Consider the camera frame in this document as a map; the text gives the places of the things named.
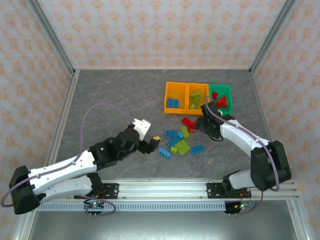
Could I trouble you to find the orange plastic bin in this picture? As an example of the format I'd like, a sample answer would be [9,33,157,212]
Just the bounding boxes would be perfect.
[163,81,188,115]
[186,82,210,116]

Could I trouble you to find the large lime green lego plate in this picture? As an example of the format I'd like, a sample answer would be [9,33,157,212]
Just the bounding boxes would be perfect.
[175,139,193,157]

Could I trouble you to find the green plastic bin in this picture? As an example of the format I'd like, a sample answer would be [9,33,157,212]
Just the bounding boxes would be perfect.
[208,83,235,117]

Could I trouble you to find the circuit board with LEDs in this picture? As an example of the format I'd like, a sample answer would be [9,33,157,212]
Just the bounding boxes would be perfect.
[83,201,106,211]
[224,201,256,215]

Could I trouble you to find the grey metal panel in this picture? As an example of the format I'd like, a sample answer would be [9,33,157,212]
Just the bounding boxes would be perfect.
[27,211,302,240]

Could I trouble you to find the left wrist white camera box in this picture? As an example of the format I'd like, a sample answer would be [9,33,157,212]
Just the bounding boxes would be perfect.
[129,118,152,141]

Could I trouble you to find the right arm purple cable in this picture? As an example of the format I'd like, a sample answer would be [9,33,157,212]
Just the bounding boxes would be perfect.
[204,95,281,216]

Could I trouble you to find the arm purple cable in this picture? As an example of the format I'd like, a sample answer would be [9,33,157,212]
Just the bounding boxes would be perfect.
[0,103,136,218]
[204,95,281,216]

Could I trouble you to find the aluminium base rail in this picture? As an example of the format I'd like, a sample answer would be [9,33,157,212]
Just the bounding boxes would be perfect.
[37,178,300,201]

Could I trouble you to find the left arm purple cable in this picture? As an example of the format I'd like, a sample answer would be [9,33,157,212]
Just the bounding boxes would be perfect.
[0,103,136,218]

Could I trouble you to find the aluminium side rail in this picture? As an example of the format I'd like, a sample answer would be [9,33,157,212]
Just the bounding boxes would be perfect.
[249,69,276,145]
[44,69,81,166]

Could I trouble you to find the grey slotted cable duct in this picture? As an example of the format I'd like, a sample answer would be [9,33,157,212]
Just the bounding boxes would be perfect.
[39,202,255,212]

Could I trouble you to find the aluminium frame post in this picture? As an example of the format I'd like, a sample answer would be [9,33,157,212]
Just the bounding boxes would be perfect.
[26,0,77,76]
[249,0,299,76]

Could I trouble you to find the aluminium frame leg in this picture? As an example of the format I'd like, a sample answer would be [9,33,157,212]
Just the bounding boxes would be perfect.
[286,199,311,240]
[12,212,33,240]

